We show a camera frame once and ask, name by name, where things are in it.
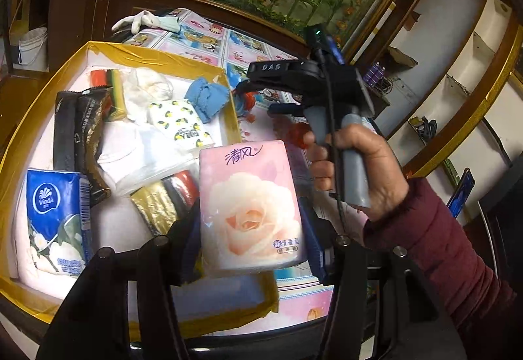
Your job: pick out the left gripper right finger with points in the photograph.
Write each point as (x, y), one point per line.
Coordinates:
(319, 235)

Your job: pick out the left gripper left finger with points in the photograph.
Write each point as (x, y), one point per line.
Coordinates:
(184, 236)

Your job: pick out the pink tissue pack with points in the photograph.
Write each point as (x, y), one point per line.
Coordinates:
(249, 214)

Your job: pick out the blue cloth with red bag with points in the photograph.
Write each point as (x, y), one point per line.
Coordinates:
(244, 103)

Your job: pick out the white cloth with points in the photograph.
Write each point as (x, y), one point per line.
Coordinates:
(134, 155)

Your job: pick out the lemon print tissue pack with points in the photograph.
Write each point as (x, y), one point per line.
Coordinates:
(181, 124)

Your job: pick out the blue knitted cloth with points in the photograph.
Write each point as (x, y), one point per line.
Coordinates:
(207, 99)

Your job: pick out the blue Vinda tissue pack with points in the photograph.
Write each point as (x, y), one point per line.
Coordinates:
(59, 221)

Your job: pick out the black plastic pouch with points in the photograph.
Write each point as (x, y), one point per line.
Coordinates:
(78, 130)

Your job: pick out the thick colourful sponge pack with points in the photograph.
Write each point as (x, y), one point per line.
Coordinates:
(110, 83)

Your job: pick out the red plastic bag bundle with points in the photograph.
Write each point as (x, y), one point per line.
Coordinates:
(296, 134)

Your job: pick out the maroon jacket right forearm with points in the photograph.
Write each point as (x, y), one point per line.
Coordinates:
(469, 290)

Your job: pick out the person's right hand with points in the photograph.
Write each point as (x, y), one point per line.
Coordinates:
(359, 165)

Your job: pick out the purple spray cans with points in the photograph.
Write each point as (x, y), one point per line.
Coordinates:
(374, 74)

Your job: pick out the blue phone on holder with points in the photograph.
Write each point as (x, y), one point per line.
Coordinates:
(461, 194)

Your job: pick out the white rubber glove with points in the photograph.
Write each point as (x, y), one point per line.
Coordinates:
(148, 19)

